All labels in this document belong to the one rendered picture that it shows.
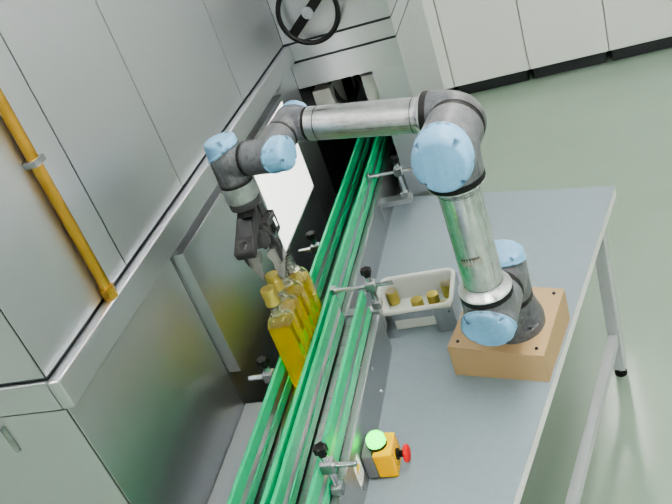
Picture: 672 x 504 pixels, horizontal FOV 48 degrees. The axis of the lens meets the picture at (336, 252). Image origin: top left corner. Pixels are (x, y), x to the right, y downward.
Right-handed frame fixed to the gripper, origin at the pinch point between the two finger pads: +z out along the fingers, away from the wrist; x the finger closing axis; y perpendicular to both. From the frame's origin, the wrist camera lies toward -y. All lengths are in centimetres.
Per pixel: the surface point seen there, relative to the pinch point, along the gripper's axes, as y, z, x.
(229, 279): 1.8, -0.3, 11.7
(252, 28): 83, -38, 14
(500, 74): 378, 104, -35
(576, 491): 12, 95, -56
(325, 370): -6.5, 24.3, -6.4
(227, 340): -10.7, 8.3, 11.8
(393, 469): -27, 37, -22
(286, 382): -9.1, 24.3, 3.1
